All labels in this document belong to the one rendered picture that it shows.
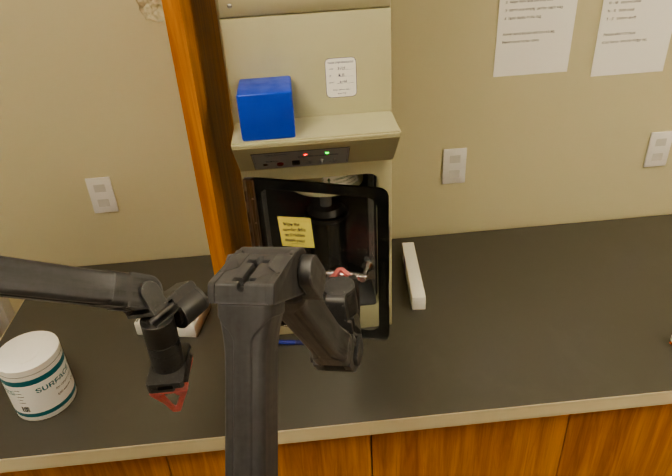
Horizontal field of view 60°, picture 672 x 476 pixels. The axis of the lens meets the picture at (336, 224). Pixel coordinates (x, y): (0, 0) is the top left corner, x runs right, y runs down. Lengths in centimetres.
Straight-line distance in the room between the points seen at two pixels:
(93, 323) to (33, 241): 41
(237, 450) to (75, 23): 125
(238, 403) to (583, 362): 100
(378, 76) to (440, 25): 49
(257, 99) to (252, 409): 61
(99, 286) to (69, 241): 97
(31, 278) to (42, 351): 49
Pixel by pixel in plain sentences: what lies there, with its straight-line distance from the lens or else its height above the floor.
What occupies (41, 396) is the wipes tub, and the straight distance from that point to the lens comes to 145.
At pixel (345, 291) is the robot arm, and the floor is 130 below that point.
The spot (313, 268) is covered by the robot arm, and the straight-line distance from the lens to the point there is 70.
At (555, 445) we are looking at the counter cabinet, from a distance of 155.
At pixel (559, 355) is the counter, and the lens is 150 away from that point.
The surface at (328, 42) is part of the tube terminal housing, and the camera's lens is 117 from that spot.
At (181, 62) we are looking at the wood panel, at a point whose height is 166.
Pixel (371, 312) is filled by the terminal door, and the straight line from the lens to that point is 135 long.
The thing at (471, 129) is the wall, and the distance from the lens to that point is 177.
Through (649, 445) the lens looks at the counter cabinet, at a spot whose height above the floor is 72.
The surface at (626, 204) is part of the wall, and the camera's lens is 211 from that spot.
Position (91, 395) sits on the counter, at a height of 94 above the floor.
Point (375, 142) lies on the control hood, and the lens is 114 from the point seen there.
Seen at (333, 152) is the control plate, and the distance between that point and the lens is 116.
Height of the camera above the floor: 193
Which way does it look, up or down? 31 degrees down
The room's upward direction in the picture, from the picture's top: 3 degrees counter-clockwise
